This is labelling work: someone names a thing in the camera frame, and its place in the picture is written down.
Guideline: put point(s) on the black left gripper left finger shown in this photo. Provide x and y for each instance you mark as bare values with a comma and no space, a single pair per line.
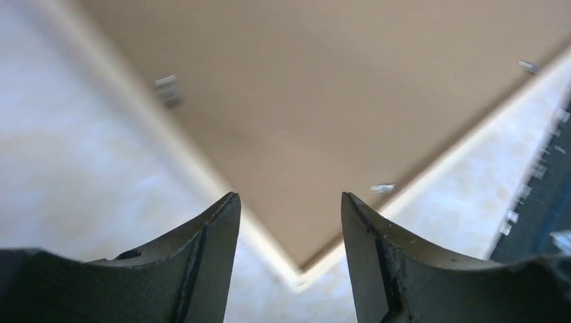
181,276

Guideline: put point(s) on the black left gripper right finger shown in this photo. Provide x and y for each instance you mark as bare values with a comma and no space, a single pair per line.
397,276

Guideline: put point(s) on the light wooden picture frame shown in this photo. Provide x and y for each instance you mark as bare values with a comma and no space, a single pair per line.
77,33

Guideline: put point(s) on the brown cardboard backing board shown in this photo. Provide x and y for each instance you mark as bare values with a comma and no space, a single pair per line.
294,102

